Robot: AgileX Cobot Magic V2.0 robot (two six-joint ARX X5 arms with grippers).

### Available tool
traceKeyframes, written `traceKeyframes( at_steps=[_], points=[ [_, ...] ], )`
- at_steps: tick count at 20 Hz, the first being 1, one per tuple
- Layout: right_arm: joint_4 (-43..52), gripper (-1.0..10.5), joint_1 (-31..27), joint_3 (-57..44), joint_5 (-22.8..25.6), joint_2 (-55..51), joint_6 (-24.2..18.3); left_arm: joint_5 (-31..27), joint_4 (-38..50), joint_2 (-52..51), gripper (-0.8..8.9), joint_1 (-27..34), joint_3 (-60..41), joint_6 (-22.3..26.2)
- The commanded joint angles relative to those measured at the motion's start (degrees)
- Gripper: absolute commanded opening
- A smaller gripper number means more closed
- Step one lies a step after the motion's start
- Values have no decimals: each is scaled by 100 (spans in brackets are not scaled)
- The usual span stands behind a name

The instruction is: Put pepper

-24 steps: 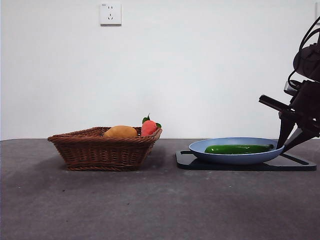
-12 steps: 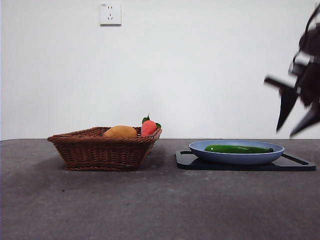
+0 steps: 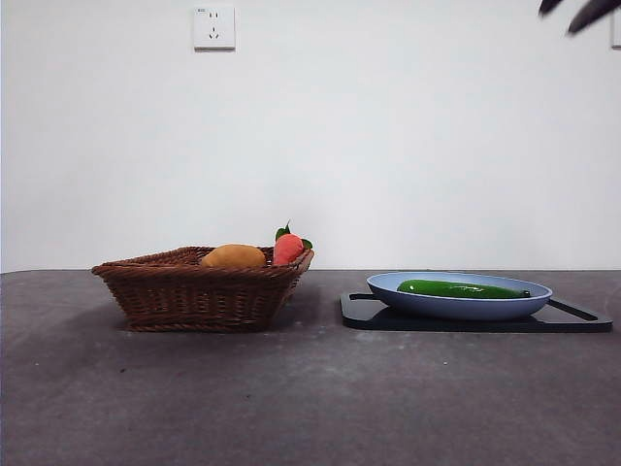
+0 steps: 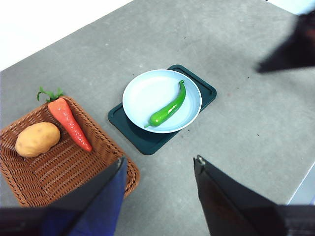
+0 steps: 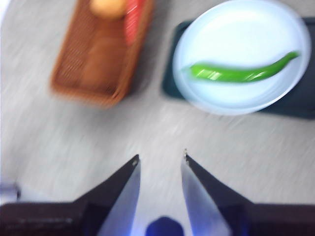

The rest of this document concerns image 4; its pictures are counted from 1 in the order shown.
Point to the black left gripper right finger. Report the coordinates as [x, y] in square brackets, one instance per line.
[233, 214]

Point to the brown wicker basket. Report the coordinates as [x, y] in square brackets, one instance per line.
[49, 172]

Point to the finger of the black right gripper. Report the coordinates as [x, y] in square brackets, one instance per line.
[297, 51]

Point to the green chili pepper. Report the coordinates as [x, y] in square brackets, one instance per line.
[167, 111]

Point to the yellow-brown potato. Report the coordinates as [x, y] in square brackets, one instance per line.
[37, 140]

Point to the orange carrot with green leaves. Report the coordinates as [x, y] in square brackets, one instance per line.
[69, 123]

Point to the light blue round plate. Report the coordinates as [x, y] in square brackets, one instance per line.
[147, 98]

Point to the dark rectangular tray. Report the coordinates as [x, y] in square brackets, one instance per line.
[145, 142]

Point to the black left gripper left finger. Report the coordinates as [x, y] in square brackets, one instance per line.
[86, 216]

